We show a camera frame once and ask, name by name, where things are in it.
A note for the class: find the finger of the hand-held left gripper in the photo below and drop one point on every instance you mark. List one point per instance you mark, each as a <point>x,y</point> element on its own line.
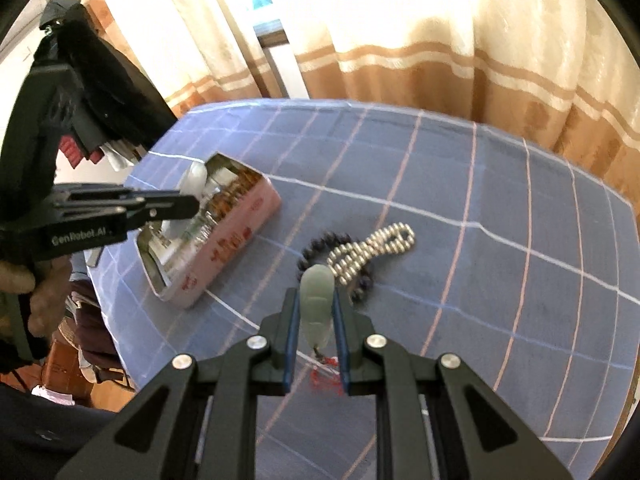
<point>137,217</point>
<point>170,205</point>

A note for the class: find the black hanging garment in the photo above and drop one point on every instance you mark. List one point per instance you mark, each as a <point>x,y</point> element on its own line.
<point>125,100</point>

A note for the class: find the person's left hand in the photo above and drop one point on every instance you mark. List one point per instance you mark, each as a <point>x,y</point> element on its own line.
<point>50,295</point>

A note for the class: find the pink tin box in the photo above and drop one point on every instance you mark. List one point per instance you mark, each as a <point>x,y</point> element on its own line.
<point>235,245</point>

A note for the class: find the pale jade pendant red tassel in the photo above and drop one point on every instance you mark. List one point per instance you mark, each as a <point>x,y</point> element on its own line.
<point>316,310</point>

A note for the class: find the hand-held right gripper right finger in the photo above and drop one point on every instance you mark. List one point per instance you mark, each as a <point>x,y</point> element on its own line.
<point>341,350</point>

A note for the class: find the red cloth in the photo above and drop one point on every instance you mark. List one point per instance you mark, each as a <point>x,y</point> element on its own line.
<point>70,152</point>

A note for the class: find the narrow cream and orange curtain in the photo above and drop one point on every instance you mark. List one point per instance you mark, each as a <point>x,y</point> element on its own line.
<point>175,25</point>

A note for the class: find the white jade bangle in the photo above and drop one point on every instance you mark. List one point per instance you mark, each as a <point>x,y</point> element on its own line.
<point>195,177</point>

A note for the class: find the blue plaid tablecloth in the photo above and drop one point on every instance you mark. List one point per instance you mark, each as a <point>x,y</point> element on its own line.
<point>500,285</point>

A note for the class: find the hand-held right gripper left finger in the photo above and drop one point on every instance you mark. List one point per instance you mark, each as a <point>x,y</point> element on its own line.
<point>290,345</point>

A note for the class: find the wide cream and orange curtain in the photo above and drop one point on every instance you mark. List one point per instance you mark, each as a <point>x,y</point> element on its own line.
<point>450,35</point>

